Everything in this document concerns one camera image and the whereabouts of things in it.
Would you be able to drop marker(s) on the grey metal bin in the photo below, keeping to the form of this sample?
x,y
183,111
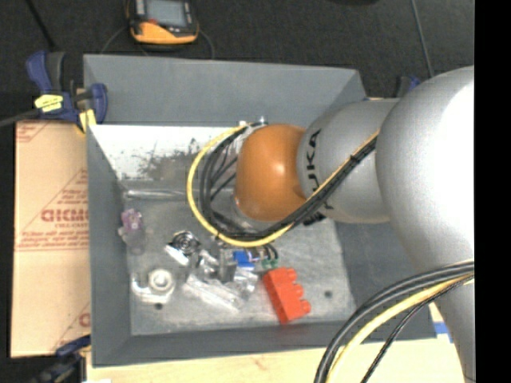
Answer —
x,y
167,90

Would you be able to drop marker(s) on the white round plastic fitting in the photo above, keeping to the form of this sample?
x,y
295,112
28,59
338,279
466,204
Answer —
x,y
159,282

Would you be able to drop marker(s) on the brown cardboard board, red print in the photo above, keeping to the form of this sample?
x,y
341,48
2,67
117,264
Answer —
x,y
48,182

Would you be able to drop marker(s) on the silver round metal object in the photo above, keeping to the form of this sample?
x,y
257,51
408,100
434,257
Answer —
x,y
183,242

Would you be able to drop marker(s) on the red toy building brick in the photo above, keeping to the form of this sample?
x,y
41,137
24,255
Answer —
x,y
285,293

